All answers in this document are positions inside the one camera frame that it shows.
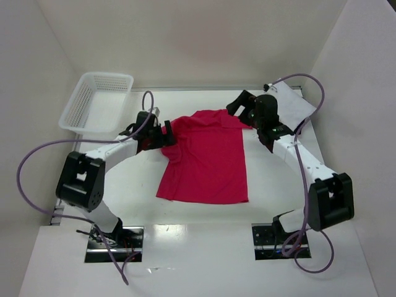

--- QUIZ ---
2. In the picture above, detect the red t-shirt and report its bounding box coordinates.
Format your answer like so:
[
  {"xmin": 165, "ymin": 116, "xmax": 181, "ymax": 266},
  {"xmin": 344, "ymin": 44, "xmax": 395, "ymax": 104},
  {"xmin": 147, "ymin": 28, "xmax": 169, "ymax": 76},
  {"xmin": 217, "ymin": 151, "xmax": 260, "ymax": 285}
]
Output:
[{"xmin": 156, "ymin": 110, "xmax": 249, "ymax": 205}]

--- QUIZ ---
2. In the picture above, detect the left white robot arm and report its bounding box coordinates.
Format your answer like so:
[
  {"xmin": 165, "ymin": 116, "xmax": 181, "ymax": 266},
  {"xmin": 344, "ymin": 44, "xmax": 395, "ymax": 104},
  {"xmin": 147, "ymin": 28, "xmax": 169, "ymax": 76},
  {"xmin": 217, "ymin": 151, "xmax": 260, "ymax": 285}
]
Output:
[{"xmin": 56, "ymin": 111, "xmax": 176, "ymax": 246}]

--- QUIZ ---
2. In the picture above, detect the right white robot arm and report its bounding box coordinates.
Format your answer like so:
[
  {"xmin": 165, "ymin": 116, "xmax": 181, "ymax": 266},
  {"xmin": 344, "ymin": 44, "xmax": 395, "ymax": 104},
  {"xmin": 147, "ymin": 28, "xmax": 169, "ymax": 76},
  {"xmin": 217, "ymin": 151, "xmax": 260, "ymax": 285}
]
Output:
[{"xmin": 226, "ymin": 90, "xmax": 355, "ymax": 234}]

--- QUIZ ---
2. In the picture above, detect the folded white t-shirt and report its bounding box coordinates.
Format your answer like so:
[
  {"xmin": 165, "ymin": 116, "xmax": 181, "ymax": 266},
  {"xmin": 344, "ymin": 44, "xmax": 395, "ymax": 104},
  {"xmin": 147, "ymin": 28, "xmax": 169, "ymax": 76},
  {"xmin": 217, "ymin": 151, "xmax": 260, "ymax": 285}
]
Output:
[{"xmin": 271, "ymin": 82, "xmax": 316, "ymax": 130}]

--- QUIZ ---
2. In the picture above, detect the folded black t-shirt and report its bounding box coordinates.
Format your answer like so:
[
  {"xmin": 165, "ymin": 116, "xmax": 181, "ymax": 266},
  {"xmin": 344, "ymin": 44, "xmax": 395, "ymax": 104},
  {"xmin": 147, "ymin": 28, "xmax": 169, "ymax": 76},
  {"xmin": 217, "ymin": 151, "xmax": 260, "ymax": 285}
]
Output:
[{"xmin": 294, "ymin": 121, "xmax": 304, "ymax": 135}]

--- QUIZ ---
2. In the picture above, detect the white plastic basket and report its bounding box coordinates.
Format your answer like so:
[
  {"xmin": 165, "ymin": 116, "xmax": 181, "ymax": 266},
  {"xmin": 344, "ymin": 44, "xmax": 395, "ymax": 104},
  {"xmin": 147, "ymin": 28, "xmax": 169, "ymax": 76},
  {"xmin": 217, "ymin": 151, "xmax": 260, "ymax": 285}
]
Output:
[{"xmin": 58, "ymin": 72, "xmax": 134, "ymax": 135}]

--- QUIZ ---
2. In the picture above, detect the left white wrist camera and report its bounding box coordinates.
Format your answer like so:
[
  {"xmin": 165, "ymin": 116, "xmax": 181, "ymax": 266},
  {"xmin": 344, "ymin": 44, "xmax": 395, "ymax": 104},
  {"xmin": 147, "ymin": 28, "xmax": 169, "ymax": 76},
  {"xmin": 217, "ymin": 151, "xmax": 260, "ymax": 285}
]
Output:
[{"xmin": 151, "ymin": 107, "xmax": 160, "ymax": 118}]

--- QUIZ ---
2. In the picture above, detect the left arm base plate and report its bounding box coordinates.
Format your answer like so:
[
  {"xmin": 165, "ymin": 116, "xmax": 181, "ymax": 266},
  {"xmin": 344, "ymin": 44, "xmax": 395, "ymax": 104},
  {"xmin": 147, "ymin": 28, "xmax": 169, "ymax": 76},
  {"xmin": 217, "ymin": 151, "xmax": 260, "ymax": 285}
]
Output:
[{"xmin": 83, "ymin": 226, "xmax": 144, "ymax": 264}]

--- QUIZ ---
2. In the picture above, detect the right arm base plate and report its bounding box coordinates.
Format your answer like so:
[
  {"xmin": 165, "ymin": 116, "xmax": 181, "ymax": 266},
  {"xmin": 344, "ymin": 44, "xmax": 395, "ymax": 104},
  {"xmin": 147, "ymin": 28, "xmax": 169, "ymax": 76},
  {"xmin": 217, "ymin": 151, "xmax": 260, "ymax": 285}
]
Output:
[{"xmin": 251, "ymin": 223, "xmax": 311, "ymax": 260}]

